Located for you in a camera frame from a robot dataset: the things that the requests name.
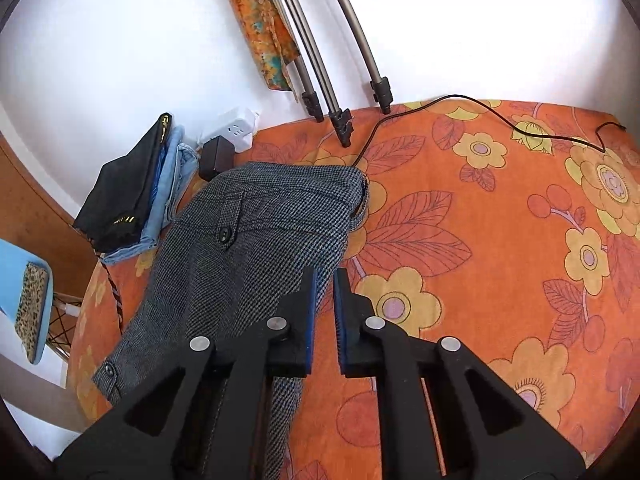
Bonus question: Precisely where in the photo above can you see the light blue chair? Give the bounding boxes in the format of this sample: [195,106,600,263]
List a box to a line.
[0,238,83,361]

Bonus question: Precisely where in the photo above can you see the wooden bed frame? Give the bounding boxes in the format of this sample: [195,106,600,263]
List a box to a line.
[0,132,108,291]

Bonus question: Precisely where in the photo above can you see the orange floral bed sheet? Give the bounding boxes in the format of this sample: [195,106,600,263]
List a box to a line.
[66,100,640,480]

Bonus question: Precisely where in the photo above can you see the grey metal tripod stand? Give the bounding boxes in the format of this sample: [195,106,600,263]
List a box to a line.
[255,0,392,148]

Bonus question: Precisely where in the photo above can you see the leopard print pouch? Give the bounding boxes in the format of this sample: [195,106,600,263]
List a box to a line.
[14,262,53,365]

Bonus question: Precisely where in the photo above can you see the black cable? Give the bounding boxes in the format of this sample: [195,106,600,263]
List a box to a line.
[350,95,627,168]

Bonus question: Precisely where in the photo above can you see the grey checked pants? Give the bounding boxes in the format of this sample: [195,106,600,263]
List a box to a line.
[91,162,370,480]

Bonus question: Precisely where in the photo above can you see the black power adapter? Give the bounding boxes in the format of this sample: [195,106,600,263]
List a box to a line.
[198,136,236,182]

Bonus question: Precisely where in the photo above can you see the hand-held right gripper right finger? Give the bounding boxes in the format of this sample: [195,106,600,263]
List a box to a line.
[334,268,587,480]

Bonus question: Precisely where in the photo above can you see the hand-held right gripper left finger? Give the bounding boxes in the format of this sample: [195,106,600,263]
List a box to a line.
[56,266,319,480]

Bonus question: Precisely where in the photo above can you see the white power strip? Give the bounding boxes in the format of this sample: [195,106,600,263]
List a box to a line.
[197,106,260,155]

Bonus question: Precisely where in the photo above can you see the black folded garment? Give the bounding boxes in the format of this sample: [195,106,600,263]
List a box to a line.
[73,113,173,253]

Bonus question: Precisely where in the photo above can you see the orange patterned cloth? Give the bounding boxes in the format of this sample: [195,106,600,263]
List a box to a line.
[212,0,302,93]

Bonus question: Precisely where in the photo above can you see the light blue folded garment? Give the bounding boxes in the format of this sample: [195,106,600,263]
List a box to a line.
[101,127,201,265]

